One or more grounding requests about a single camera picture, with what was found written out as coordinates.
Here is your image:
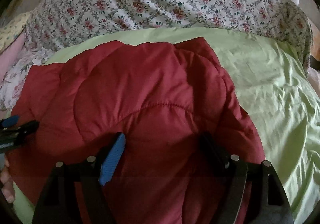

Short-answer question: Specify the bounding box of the red puffer jacket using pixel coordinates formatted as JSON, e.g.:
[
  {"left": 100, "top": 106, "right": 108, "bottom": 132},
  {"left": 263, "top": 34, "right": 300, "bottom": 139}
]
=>
[{"left": 7, "top": 38, "right": 265, "bottom": 223}]

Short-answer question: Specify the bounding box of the person's left hand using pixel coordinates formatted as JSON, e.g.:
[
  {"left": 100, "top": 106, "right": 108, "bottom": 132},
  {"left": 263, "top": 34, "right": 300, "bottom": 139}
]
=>
[{"left": 1, "top": 157, "right": 16, "bottom": 203}]

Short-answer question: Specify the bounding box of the large flower print sheet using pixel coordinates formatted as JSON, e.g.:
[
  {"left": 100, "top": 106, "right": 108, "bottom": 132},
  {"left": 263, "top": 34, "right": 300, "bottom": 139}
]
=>
[{"left": 1, "top": 47, "right": 55, "bottom": 112}]

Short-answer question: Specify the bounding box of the pink pillow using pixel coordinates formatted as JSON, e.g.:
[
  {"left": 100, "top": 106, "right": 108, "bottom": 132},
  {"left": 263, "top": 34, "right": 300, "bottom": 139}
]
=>
[{"left": 0, "top": 32, "right": 25, "bottom": 82}]

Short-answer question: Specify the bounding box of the yellow floral pillow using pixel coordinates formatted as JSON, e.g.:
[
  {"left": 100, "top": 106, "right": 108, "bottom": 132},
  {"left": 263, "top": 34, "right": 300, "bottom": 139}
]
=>
[{"left": 0, "top": 12, "right": 31, "bottom": 53}]

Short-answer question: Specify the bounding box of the light green bed sheet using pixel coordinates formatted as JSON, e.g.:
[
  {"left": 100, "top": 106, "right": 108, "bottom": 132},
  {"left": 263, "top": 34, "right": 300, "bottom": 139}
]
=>
[{"left": 13, "top": 26, "right": 320, "bottom": 224}]

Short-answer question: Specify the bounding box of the red floral quilt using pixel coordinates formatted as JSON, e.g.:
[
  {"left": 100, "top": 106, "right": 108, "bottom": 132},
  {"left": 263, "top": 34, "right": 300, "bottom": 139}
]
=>
[{"left": 25, "top": 0, "right": 312, "bottom": 69}]

